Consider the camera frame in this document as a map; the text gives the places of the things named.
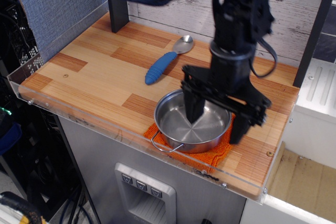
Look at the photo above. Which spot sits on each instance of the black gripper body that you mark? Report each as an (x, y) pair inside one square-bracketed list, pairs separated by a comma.
[(226, 83)]

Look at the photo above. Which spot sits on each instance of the dark right support post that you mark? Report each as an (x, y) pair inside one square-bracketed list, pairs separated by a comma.
[(312, 42)]

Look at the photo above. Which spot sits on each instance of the orange knitted cloth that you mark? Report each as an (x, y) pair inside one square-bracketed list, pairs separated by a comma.
[(207, 160)]

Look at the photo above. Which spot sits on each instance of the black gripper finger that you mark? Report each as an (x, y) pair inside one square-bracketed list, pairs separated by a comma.
[(240, 127), (194, 106)]

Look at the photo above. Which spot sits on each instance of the white toy sink unit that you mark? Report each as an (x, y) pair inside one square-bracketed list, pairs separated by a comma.
[(301, 186)]

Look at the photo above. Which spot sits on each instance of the blue handled metal spoon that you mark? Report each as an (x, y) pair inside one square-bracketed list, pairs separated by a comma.
[(181, 46)]

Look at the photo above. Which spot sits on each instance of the clear acrylic counter guard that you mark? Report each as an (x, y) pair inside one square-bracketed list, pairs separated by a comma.
[(97, 82)]

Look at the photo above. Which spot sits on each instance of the blue fabric panel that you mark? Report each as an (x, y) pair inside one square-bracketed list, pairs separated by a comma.
[(56, 23)]

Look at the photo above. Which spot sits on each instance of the stainless steel pot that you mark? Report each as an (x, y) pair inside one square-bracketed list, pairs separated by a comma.
[(176, 133)]

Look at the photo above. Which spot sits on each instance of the grey ice dispenser panel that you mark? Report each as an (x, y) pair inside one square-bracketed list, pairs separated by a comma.
[(145, 199)]

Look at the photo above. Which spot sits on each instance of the silver toy fridge cabinet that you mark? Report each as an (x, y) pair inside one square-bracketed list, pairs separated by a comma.
[(157, 176)]

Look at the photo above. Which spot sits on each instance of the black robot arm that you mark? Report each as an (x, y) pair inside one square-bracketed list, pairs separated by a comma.
[(240, 25)]

